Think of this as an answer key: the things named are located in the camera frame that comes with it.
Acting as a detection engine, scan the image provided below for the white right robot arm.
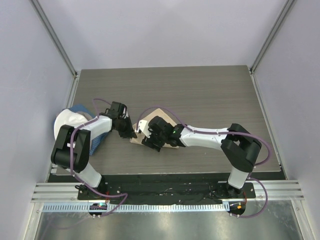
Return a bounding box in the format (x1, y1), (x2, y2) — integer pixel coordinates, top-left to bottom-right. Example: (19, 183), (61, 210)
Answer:
(136, 116), (262, 198)

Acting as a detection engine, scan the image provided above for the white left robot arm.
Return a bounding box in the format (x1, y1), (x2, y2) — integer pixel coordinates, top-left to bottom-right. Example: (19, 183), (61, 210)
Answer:
(50, 101), (137, 200)

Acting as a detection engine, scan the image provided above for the blue plaid cloth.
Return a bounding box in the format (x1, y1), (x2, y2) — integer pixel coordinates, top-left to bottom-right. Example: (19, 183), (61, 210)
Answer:
(68, 104), (108, 156)

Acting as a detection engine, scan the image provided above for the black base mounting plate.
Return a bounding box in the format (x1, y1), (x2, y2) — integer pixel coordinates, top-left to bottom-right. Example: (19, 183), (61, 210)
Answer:
(47, 171), (257, 204)

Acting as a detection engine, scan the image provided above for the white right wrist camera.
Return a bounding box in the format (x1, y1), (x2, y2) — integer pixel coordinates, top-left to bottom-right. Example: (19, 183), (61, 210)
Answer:
(135, 120), (151, 138)

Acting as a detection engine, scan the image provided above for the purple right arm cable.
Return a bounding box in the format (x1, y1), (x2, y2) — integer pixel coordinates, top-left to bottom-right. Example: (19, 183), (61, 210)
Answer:
(134, 107), (272, 220)

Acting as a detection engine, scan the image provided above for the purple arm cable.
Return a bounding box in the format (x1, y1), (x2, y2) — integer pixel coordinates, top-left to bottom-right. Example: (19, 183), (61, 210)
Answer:
(134, 107), (272, 220)
(69, 97), (130, 218)

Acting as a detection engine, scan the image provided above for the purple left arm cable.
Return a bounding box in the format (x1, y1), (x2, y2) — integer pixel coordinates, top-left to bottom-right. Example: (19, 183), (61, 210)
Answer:
(69, 97), (130, 218)

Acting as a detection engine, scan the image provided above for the slotted grey cable duct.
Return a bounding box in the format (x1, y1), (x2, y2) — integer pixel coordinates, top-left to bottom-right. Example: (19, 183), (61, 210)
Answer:
(42, 202), (230, 213)

